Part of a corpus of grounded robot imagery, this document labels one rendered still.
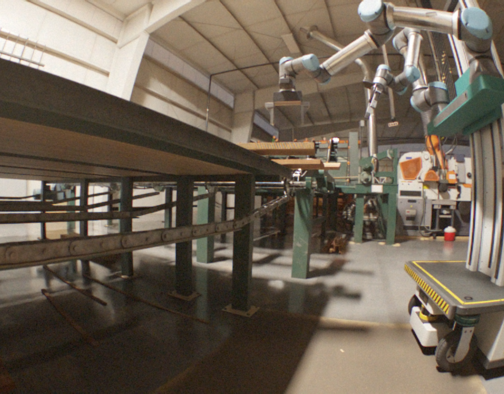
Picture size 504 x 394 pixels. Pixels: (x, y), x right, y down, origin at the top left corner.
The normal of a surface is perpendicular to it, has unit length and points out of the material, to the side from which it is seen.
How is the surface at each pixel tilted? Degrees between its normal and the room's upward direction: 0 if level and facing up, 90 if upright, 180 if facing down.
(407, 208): 90
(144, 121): 90
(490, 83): 90
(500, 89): 90
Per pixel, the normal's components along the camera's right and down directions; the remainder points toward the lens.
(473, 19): -0.60, 0.02
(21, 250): 0.91, 0.03
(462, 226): -0.41, -0.02
